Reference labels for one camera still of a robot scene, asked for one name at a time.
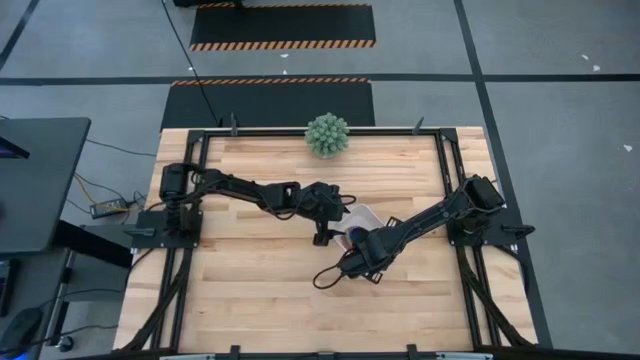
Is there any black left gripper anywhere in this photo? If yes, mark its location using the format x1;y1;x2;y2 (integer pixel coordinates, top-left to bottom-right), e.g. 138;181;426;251
299;182;358;246

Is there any black power adapter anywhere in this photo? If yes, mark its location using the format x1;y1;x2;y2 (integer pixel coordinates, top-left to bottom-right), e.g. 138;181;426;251
89;198;129;220

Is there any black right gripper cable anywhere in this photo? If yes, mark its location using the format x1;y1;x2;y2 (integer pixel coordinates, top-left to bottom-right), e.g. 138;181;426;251
313;249;351;290

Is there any black floor cable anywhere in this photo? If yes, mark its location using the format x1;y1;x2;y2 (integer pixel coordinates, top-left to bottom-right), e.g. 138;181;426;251
160;0;221;126

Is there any dark grey desk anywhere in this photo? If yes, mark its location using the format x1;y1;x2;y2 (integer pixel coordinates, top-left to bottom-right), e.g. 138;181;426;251
0;117;92;256

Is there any dark laptop screen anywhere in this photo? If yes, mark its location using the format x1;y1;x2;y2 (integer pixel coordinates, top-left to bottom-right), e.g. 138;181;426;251
0;135;31;160

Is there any black mat with striped edge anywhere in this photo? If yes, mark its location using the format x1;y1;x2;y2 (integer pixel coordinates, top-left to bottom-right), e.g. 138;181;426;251
160;78;376;129
188;2;377;52

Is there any green succulent in grey pot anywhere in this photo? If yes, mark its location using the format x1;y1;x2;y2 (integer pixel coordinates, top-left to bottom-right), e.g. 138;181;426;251
304;112;351;160

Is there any white plastic basket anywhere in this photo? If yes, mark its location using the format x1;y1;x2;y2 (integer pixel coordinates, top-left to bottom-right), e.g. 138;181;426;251
332;203;386;251

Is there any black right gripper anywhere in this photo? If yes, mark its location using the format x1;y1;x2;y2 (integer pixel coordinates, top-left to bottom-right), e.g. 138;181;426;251
340;216;401;284

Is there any black computer mouse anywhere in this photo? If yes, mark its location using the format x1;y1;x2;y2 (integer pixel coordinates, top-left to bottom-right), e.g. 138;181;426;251
0;307;45;359

